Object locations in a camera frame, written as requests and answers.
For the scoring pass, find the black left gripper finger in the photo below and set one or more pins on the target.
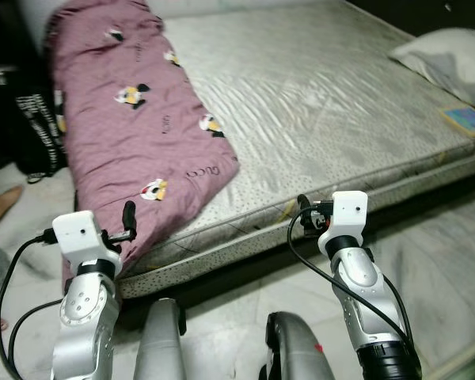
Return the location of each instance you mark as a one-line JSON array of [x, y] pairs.
[[130, 218]]

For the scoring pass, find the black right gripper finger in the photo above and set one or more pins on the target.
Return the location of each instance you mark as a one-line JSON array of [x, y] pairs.
[[304, 204]]

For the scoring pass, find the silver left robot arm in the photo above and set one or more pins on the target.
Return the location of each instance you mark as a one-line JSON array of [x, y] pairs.
[[83, 324]]

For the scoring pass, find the purple cartoon print blanket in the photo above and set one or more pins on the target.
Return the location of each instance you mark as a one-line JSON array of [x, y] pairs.
[[134, 119]]

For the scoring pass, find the white quilted mattress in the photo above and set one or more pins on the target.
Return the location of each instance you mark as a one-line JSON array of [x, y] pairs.
[[317, 103]]

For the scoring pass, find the left robot leg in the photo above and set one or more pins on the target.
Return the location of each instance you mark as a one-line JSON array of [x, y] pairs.
[[162, 344]]

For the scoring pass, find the robot leg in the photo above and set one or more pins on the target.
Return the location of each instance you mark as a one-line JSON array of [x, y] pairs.
[[162, 344], [297, 352]]

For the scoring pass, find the black bag with white print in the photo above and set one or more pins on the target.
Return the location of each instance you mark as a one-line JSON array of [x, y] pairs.
[[39, 134]]

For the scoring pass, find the right robot leg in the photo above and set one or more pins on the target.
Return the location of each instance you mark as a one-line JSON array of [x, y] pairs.
[[297, 352]]

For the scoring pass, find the white pillow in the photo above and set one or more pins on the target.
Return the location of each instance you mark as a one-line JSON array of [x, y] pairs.
[[451, 63]]

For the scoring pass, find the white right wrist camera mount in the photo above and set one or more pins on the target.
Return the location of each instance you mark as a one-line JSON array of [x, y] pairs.
[[347, 218]]

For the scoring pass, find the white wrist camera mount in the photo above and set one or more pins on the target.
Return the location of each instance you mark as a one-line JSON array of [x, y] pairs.
[[347, 218], [79, 233]]

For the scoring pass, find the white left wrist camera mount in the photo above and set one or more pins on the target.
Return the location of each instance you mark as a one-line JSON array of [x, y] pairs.
[[79, 233]]

